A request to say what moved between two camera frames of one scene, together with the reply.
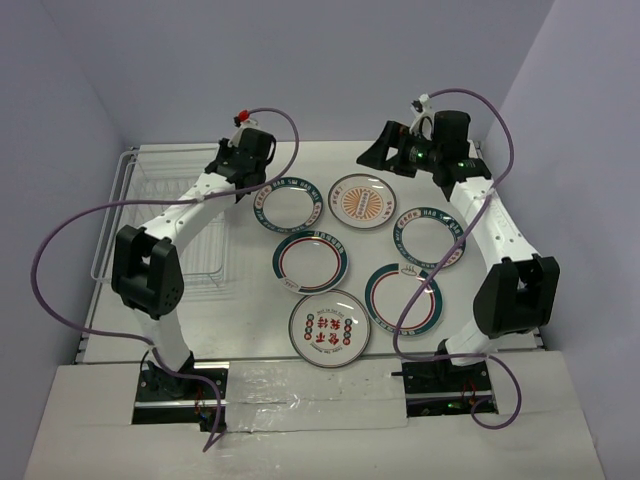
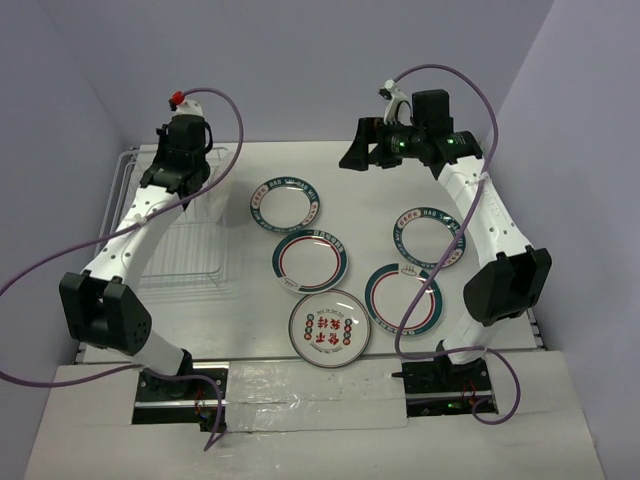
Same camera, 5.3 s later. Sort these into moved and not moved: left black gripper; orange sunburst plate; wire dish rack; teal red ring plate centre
Moved: orange sunburst plate; left black gripper
Not moved: wire dish rack; teal red ring plate centre
